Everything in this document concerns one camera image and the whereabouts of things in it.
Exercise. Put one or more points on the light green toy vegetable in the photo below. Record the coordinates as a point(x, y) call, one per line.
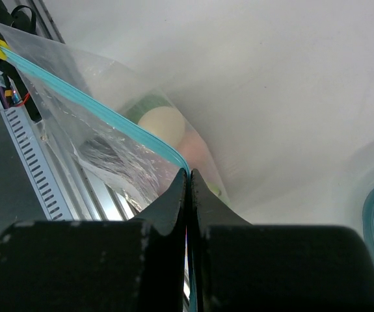
point(218, 192)

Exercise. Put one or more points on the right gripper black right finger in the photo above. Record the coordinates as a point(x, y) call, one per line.
point(238, 266)

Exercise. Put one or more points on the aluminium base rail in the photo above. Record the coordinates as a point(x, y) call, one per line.
point(104, 202)

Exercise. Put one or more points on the peach toy egg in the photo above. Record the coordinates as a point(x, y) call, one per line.
point(193, 149)

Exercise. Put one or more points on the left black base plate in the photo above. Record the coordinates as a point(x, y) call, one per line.
point(24, 19)

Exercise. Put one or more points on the white toy onion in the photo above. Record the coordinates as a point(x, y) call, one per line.
point(166, 123)

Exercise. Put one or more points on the slotted grey cable duct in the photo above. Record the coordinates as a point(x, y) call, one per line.
point(35, 164)

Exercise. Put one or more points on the green toy bell pepper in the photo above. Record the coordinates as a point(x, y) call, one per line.
point(144, 105)

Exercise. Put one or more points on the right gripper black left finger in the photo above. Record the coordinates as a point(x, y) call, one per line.
point(135, 265)

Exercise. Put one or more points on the clear zip bag blue zipper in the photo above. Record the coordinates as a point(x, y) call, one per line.
point(82, 99)

